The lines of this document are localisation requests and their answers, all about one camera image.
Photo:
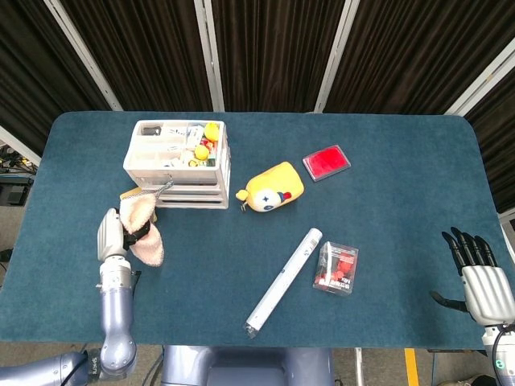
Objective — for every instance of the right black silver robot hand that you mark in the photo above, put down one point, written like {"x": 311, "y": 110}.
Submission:
{"x": 487, "y": 293}

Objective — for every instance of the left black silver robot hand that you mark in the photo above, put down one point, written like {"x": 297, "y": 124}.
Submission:
{"x": 110, "y": 237}

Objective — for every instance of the pink cloth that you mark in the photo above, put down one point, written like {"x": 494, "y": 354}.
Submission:
{"x": 138, "y": 210}

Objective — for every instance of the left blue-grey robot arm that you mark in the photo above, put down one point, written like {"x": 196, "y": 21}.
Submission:
{"x": 116, "y": 313}

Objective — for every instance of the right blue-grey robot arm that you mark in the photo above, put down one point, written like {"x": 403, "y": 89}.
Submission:
{"x": 503, "y": 358}

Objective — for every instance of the yellow sponge with hole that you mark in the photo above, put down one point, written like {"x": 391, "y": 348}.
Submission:
{"x": 129, "y": 194}

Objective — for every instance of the white plastic drawer organizer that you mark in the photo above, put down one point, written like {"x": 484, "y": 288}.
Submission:
{"x": 181, "y": 171}

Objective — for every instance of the black equipment box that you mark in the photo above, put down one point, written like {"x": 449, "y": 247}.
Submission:
{"x": 14, "y": 192}

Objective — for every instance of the blue felt table mat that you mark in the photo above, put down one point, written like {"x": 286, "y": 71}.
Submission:
{"x": 382, "y": 209}

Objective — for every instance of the metal table leg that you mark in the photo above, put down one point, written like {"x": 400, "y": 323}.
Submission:
{"x": 359, "y": 368}

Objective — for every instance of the clear box with red print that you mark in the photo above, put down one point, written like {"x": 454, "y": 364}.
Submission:
{"x": 337, "y": 269}

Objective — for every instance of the yellow plush pencil case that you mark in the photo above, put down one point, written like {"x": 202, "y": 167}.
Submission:
{"x": 277, "y": 183}

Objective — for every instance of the white rolled paper tube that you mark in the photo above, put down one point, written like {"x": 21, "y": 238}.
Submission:
{"x": 281, "y": 281}

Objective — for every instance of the blue-grey robot torso base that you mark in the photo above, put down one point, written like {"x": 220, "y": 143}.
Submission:
{"x": 245, "y": 366}

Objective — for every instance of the red ink pad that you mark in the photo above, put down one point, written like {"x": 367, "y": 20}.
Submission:
{"x": 326, "y": 161}

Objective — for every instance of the black pleated curtain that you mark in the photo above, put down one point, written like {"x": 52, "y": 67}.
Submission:
{"x": 273, "y": 48}

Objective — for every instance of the white metal frame post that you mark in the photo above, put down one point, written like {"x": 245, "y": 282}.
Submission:
{"x": 82, "y": 52}
{"x": 209, "y": 52}
{"x": 337, "y": 52}
{"x": 483, "y": 76}
{"x": 18, "y": 144}

